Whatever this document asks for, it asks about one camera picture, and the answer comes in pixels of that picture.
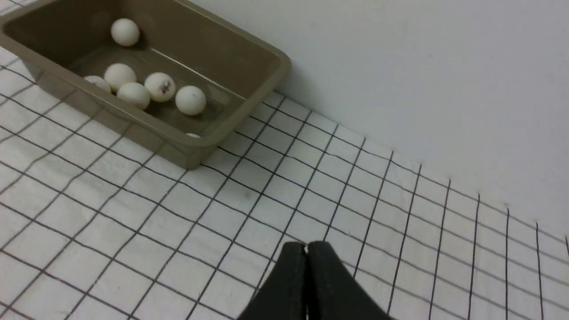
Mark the olive plastic bin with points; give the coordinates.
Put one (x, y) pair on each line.
(62, 41)

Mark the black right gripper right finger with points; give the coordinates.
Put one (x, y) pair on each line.
(333, 293)

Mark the white ping-pong ball with logo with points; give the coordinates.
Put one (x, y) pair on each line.
(161, 87)

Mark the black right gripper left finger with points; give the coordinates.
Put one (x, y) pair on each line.
(281, 295)

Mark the white grid tablecloth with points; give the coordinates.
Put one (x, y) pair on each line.
(97, 225)

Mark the white ping-pong ball with mark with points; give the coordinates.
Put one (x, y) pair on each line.
(100, 82)

